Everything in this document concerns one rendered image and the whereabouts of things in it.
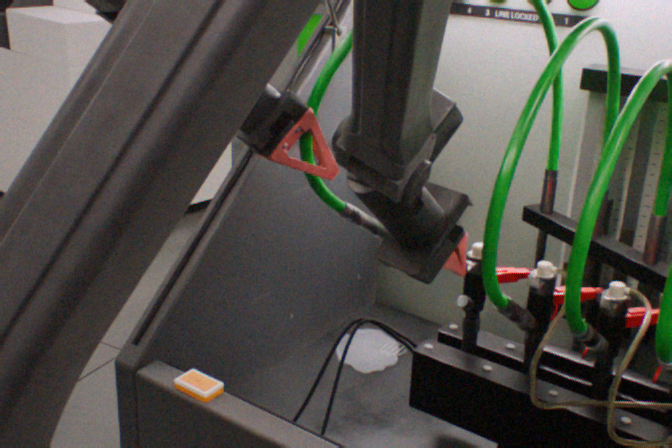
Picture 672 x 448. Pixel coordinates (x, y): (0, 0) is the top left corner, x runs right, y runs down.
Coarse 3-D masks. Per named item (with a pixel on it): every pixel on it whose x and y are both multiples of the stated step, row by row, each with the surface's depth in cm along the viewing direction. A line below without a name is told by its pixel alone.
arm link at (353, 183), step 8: (352, 176) 79; (352, 184) 79; (360, 184) 78; (368, 184) 77; (360, 192) 77; (368, 192) 77; (376, 192) 77; (368, 200) 78; (376, 200) 78; (384, 200) 78; (392, 200) 78; (416, 200) 79; (368, 208) 80; (376, 208) 79; (384, 208) 79; (392, 208) 79; (400, 208) 79; (408, 208) 79; (376, 216) 81; (384, 216) 80; (392, 216) 80; (400, 216) 80
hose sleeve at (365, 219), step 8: (344, 200) 92; (352, 208) 92; (344, 216) 92; (352, 216) 92; (360, 216) 93; (368, 216) 94; (360, 224) 93; (368, 224) 94; (376, 224) 95; (368, 232) 95; (376, 232) 95; (384, 232) 96
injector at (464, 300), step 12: (468, 252) 96; (480, 264) 94; (468, 276) 95; (480, 276) 95; (468, 288) 96; (480, 288) 95; (468, 300) 94; (480, 300) 96; (468, 312) 97; (480, 312) 98; (468, 324) 98; (468, 336) 98; (468, 348) 99
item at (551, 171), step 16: (544, 16) 98; (544, 32) 100; (336, 48) 85; (336, 64) 85; (320, 80) 85; (560, 80) 102; (320, 96) 85; (560, 96) 103; (560, 112) 104; (560, 128) 105; (304, 144) 86; (560, 144) 107; (304, 160) 87; (320, 192) 89; (336, 208) 91
